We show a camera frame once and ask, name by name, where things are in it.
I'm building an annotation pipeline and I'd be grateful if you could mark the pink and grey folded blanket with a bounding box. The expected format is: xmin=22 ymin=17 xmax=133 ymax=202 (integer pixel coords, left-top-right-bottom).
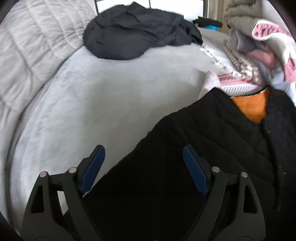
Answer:
xmin=224 ymin=1 xmax=295 ymax=83

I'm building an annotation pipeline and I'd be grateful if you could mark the black and blue small object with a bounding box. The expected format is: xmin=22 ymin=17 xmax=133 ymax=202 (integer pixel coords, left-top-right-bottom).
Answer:
xmin=193 ymin=17 xmax=223 ymax=31

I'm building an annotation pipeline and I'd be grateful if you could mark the patterned pink teal blanket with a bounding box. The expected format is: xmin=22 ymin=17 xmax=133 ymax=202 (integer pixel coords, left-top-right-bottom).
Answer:
xmin=199 ymin=71 xmax=263 ymax=98

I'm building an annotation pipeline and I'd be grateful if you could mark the dark navy puffer jacket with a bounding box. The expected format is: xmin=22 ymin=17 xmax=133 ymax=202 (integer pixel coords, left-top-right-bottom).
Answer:
xmin=83 ymin=2 xmax=203 ymax=60

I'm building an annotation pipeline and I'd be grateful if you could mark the striped grey knit garment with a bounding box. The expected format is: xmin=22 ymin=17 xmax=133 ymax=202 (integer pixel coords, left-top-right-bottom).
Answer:
xmin=223 ymin=36 xmax=269 ymax=86

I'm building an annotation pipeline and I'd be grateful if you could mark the black quilted jacket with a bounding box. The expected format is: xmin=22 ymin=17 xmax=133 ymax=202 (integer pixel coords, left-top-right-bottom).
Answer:
xmin=83 ymin=88 xmax=295 ymax=240

